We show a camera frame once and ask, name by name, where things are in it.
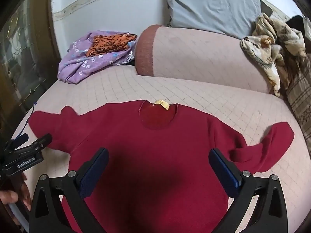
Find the red knit sweater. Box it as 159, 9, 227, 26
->
29, 100, 294, 232

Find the person's left hand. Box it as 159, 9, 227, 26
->
1, 173, 32, 211

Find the wooden glass-door wardrobe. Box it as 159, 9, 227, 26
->
1, 0, 61, 139

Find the purple floral cloth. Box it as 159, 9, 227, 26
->
58, 30, 137, 84

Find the orange black patterned cloth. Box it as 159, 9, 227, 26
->
86, 33, 137, 57

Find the striped brown cushion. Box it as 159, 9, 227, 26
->
284, 55, 311, 141

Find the yellow neck label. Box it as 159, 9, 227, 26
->
153, 99, 170, 110

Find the beige floral blanket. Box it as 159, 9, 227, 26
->
240, 13, 307, 97

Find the pink rolled quilt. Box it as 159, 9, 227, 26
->
135, 25, 273, 94

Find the grey pillow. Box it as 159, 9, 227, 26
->
167, 0, 272, 39

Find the blue cable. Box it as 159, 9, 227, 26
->
20, 100, 38, 136

